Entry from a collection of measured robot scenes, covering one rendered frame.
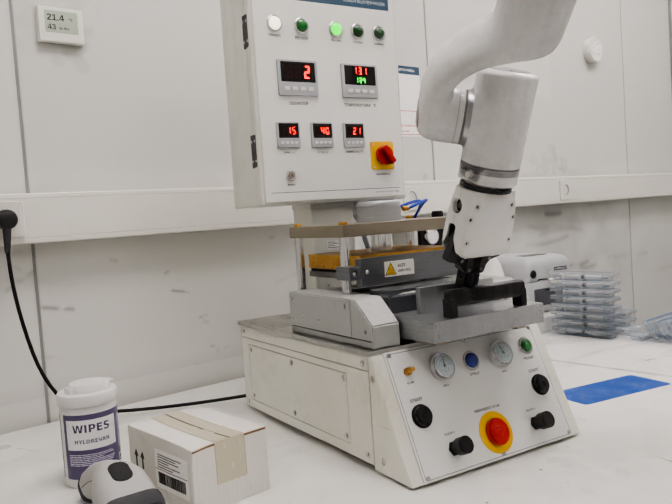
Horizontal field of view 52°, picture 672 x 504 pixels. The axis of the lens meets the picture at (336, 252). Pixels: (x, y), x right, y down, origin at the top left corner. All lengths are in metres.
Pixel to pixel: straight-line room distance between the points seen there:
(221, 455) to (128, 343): 0.67
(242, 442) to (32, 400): 0.66
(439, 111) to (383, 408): 0.41
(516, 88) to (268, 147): 0.50
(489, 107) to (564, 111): 1.83
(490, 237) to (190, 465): 0.52
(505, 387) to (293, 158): 0.55
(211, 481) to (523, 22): 0.69
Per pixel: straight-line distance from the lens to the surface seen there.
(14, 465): 1.30
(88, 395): 1.09
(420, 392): 1.01
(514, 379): 1.13
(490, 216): 1.00
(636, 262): 3.21
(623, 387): 1.49
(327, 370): 1.10
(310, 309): 1.13
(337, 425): 1.11
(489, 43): 0.88
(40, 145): 1.53
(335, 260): 1.17
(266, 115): 1.28
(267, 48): 1.30
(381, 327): 1.00
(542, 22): 0.86
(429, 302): 1.04
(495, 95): 0.96
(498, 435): 1.07
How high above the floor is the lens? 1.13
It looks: 3 degrees down
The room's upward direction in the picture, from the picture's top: 4 degrees counter-clockwise
